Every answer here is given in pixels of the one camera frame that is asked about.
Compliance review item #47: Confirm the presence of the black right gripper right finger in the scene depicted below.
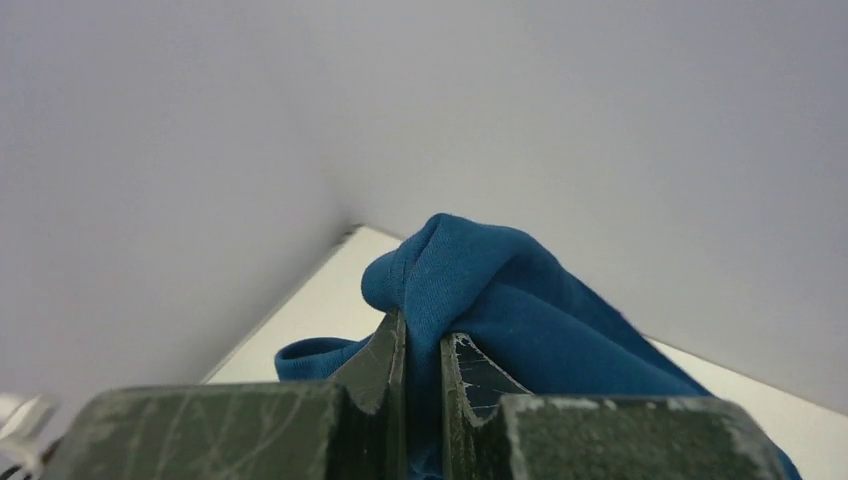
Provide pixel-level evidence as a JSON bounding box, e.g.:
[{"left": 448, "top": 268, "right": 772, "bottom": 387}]
[{"left": 441, "top": 334, "right": 789, "bottom": 479}]

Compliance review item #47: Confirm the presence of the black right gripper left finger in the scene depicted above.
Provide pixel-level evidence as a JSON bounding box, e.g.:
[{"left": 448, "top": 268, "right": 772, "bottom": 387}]
[{"left": 43, "top": 312, "right": 407, "bottom": 479}]

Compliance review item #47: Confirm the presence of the blue t-shirt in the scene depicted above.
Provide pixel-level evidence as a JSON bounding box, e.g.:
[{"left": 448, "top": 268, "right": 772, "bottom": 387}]
[{"left": 274, "top": 213, "right": 803, "bottom": 480}]

